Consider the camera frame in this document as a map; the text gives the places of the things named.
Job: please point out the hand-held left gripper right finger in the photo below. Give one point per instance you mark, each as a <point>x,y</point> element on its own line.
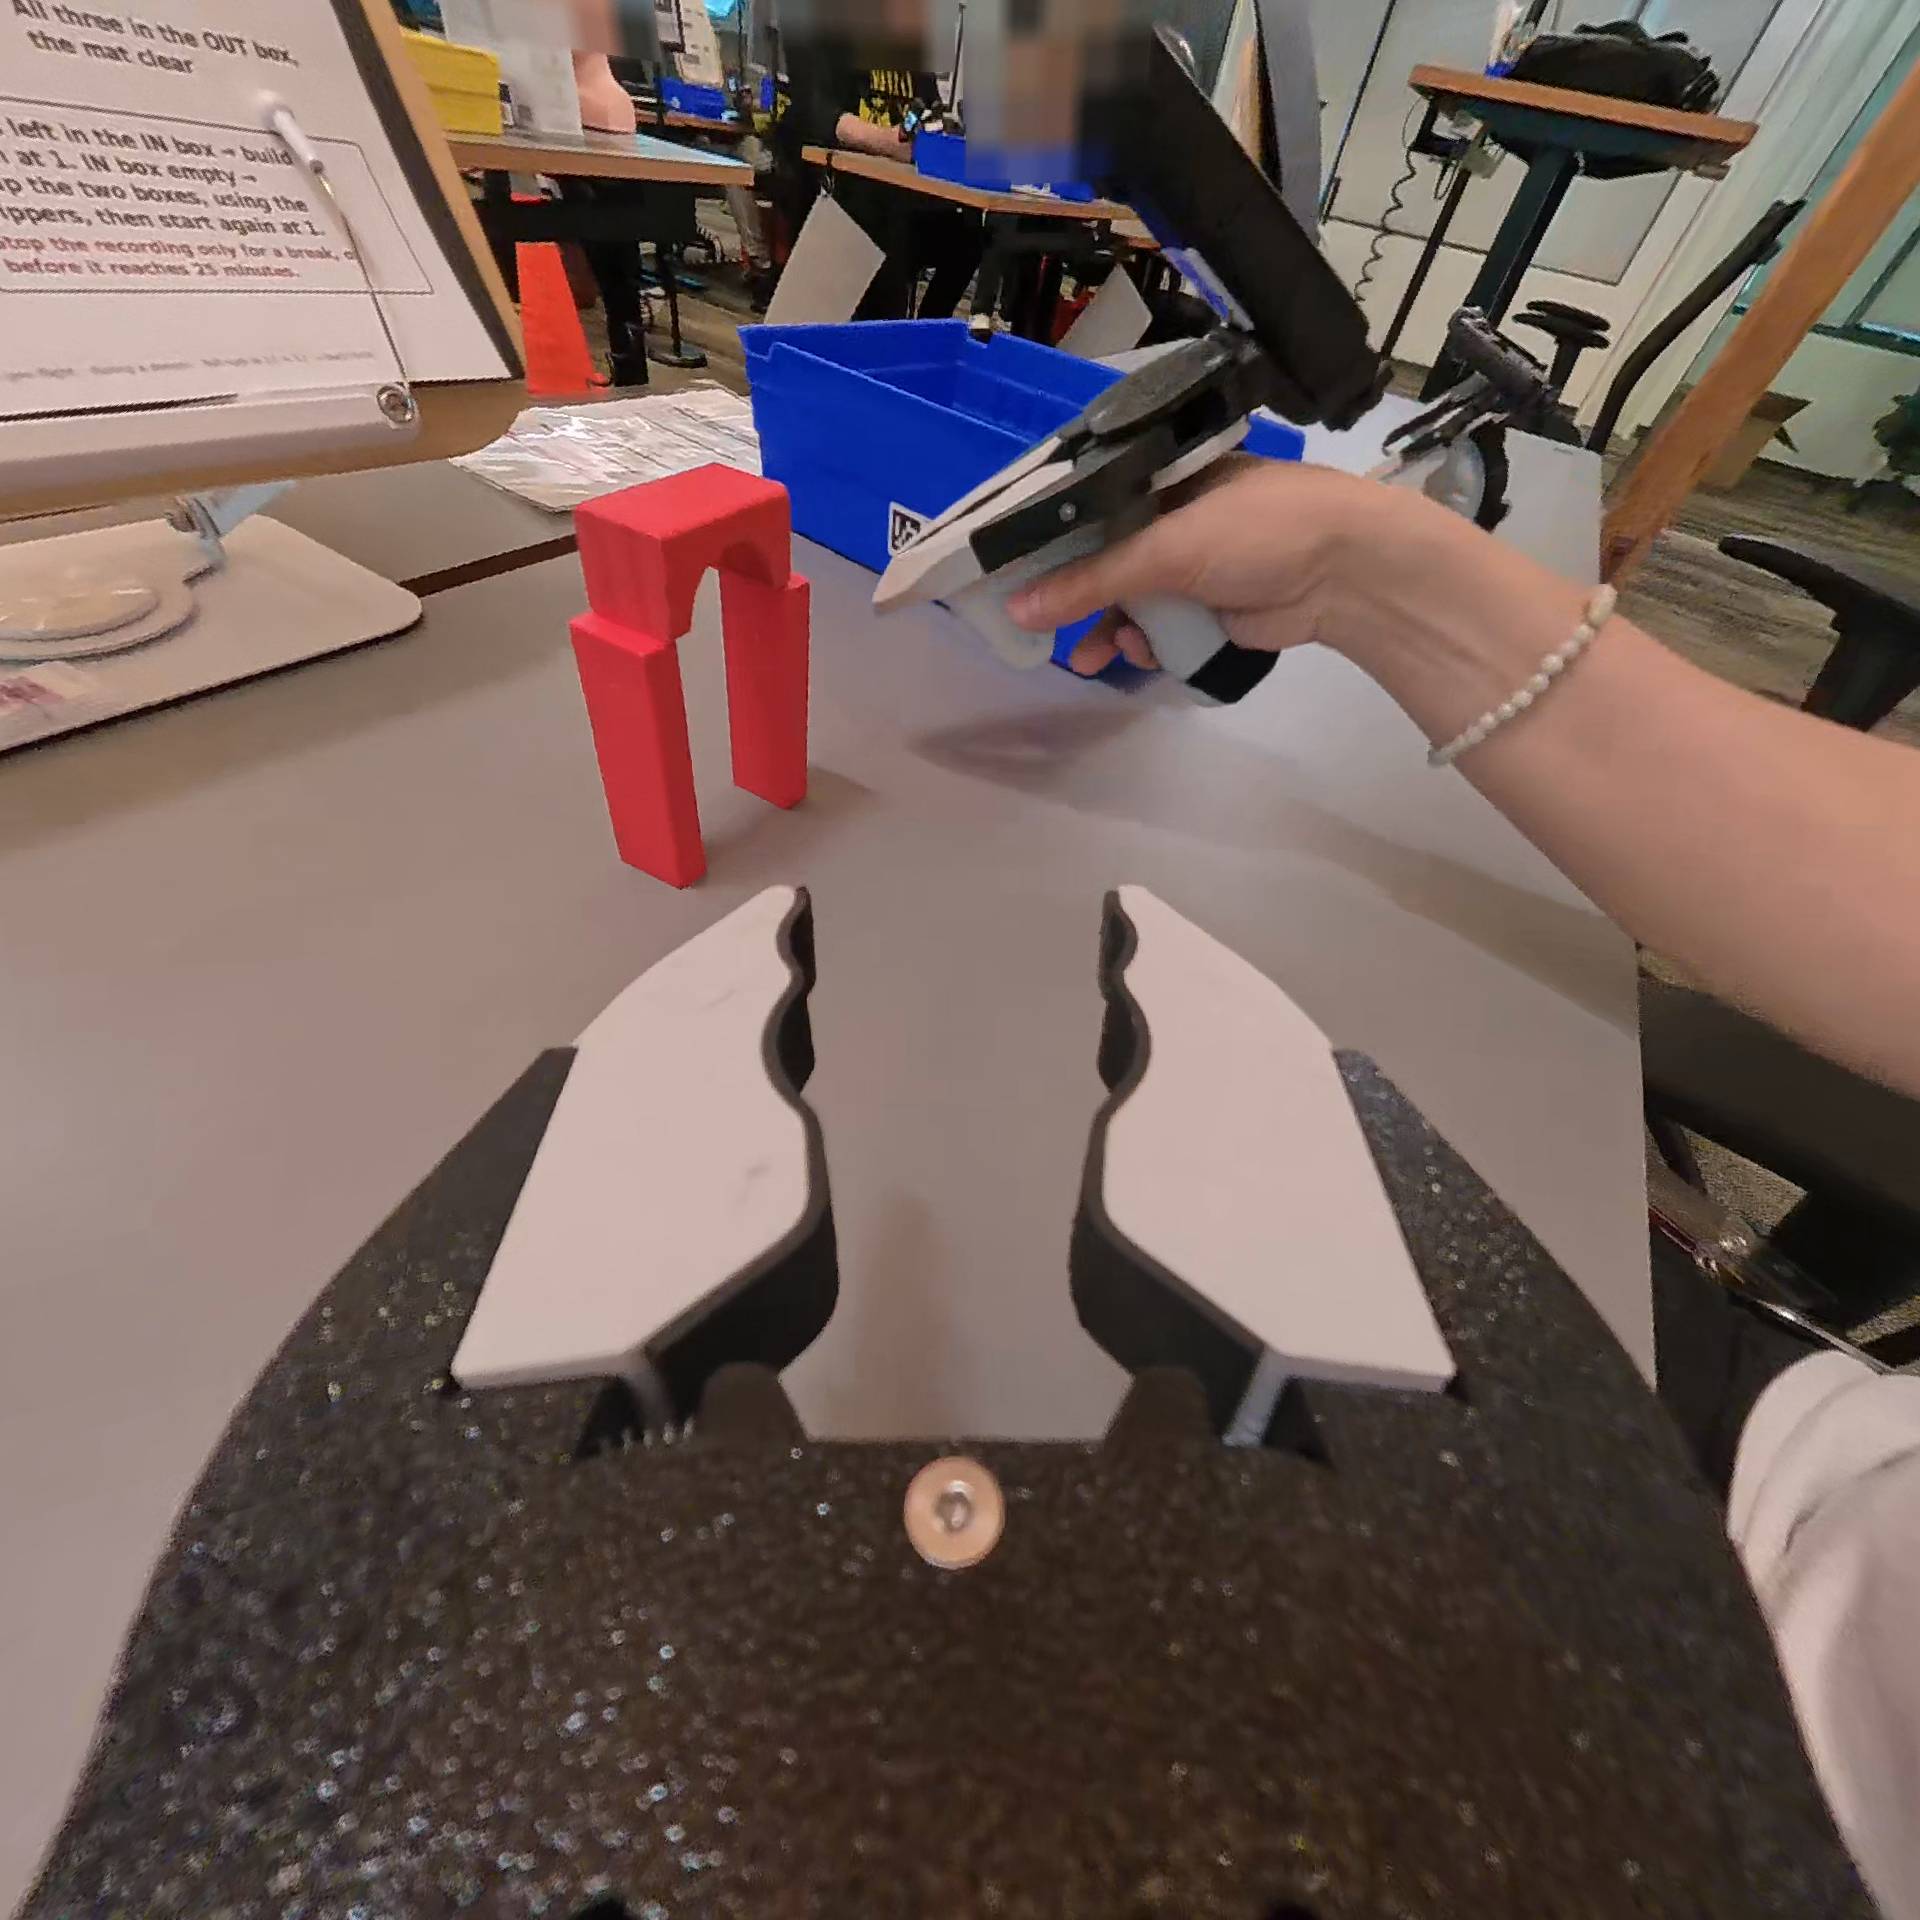
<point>1243,1184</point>

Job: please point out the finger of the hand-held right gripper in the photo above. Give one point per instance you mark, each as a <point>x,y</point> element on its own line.
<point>938,563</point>
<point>1170,389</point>

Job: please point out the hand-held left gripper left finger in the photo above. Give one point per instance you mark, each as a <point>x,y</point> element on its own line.
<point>674,1170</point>

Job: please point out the red pillar block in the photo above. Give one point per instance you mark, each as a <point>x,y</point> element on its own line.
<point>645,751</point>
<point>769,691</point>

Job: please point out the red arch block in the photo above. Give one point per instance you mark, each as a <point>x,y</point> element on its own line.
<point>661,540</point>

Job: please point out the person's right forearm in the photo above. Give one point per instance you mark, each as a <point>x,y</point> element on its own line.
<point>1723,810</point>

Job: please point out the person's right hand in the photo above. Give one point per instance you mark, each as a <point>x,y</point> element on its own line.
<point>1318,556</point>

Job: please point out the blue plastic bin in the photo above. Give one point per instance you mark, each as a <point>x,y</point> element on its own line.
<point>856,435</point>

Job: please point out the black and white wheeled device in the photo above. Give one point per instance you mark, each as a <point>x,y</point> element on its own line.
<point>1477,435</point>

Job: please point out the wood-edged office desk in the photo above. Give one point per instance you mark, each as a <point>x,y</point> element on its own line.
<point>960,201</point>
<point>600,154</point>

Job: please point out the standing desk with black legs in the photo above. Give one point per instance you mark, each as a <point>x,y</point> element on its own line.
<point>1560,129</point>

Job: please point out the clear plastic bag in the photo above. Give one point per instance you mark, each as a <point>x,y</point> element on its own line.
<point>616,442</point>

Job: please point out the black bag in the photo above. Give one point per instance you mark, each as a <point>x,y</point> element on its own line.
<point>1611,66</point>

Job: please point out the orange traffic cone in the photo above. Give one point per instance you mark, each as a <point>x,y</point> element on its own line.
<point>552,323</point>

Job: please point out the wooden document board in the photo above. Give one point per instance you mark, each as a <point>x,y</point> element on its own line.
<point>474,411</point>

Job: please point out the wooden beam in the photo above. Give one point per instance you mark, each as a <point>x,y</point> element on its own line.
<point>1770,316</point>

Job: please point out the white stand base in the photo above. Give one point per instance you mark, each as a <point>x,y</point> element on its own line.
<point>300,599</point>

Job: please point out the yellow plastic bin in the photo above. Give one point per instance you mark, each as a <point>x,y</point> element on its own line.
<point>457,83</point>

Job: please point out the person's white clothing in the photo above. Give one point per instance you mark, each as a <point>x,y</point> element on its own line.
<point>1844,1621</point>

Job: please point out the printed instruction sheet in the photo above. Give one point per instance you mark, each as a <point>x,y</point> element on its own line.
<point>180,316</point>

